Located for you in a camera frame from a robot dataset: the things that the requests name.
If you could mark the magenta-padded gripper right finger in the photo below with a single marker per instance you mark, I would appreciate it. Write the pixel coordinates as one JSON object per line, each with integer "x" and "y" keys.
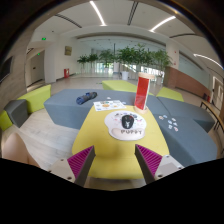
{"x": 158, "y": 165}

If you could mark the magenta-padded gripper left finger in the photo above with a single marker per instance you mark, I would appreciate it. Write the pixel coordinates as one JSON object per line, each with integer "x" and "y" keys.
{"x": 70, "y": 169}

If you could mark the black computer mouse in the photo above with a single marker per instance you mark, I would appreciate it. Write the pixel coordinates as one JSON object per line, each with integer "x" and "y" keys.
{"x": 127, "y": 121}

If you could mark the white printed mouse pad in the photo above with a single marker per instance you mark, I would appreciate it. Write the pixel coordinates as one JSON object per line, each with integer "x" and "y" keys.
{"x": 113, "y": 125}

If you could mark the grey upholstered bench seat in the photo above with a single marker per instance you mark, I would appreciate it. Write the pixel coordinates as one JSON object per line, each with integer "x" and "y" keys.
{"x": 193, "y": 143}
{"x": 63, "y": 110}
{"x": 190, "y": 108}

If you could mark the group of small stickers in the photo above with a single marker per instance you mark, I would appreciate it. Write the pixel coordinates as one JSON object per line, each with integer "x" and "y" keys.
{"x": 170, "y": 122}

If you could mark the folded dark blue umbrella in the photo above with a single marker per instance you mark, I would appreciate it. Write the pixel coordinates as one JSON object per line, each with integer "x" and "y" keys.
{"x": 85, "y": 98}

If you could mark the lime green upholstered seat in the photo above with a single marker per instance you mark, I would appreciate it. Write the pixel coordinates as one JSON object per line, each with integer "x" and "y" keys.
{"x": 170, "y": 94}
{"x": 5, "y": 121}
{"x": 116, "y": 85}
{"x": 36, "y": 98}

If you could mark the white sticker sheet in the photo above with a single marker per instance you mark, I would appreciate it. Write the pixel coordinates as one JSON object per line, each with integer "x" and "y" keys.
{"x": 108, "y": 105}

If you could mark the dark wooden chair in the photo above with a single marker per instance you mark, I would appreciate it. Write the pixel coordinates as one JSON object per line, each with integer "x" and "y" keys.
{"x": 208, "y": 107}

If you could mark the dark grey upholstered seat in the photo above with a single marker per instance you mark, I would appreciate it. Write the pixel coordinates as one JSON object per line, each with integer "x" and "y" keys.
{"x": 16, "y": 111}

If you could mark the red fire extinguisher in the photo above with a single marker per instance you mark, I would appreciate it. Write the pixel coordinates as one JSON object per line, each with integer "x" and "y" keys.
{"x": 66, "y": 73}

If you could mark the group of potted plants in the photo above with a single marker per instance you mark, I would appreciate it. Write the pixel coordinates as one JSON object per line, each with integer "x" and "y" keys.
{"x": 130, "y": 55}

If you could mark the green exit sign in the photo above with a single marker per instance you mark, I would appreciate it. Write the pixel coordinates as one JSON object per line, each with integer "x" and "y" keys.
{"x": 43, "y": 38}

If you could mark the group of ceiling lights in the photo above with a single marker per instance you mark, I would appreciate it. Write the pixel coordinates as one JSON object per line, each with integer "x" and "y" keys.
{"x": 98, "y": 13}

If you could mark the dark wall screen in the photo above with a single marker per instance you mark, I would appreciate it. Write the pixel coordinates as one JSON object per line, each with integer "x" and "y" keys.
{"x": 6, "y": 70}

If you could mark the brown wall plaque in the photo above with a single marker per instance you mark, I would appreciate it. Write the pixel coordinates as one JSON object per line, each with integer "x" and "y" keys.
{"x": 68, "y": 50}

